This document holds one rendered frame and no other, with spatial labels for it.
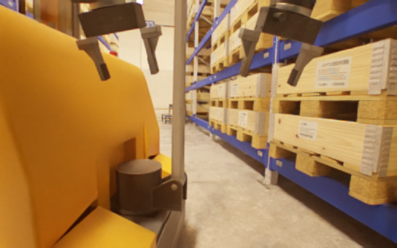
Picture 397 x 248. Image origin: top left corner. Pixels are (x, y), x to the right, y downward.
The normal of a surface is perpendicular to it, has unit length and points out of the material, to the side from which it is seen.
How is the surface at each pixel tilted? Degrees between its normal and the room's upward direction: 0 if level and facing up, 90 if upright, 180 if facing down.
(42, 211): 90
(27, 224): 90
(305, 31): 114
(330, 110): 90
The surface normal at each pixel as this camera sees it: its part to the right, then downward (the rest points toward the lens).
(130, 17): -0.11, 0.50
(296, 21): 0.10, 0.51
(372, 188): -0.54, 0.08
